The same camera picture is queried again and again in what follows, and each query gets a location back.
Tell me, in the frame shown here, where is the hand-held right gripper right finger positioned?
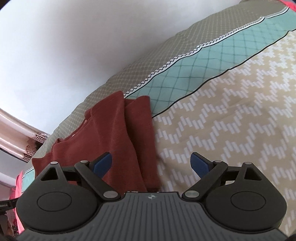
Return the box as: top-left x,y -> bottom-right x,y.
182,152 -> 263,201

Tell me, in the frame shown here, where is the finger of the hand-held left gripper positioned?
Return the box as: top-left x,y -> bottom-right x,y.
0,197 -> 21,211

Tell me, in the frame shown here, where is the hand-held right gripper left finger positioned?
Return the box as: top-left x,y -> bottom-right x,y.
35,152 -> 122,201

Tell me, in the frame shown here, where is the red long-sleeved sweater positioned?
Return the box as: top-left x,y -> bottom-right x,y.
31,91 -> 162,193

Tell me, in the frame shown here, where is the pink cloth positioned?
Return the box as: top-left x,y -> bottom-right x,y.
9,0 -> 296,235

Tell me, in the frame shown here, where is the patterned beige and teal blanket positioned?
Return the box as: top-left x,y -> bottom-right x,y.
22,0 -> 296,239

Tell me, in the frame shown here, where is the pink embroidered curtain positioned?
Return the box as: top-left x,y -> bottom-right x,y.
0,108 -> 50,163

